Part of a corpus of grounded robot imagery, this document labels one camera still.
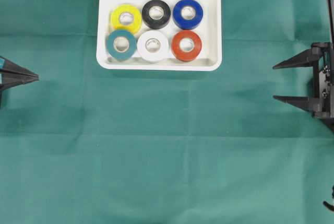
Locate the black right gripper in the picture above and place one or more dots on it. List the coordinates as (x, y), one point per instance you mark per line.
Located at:
(320, 56)

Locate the white tape roll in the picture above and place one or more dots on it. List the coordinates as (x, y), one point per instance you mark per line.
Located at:
(153, 46)

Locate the yellow tape roll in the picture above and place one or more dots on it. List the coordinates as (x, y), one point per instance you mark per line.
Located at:
(127, 17)

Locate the blue tape roll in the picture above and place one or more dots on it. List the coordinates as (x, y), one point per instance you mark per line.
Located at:
(187, 14)

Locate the white rectangular plastic case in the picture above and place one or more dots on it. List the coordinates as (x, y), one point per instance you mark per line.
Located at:
(209, 30)

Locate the black tape roll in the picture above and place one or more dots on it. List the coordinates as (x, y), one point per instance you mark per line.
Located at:
(156, 14)

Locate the black clip at table edge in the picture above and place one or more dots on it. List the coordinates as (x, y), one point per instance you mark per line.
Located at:
(330, 206)

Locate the teal tape roll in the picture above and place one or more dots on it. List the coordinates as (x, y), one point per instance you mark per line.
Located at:
(121, 44)

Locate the red tape roll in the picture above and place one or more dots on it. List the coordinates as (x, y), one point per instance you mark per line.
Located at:
(186, 45)

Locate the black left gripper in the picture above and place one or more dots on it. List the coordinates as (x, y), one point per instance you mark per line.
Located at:
(13, 75)

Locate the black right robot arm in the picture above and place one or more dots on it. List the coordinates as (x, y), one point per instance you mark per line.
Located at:
(327, 122)

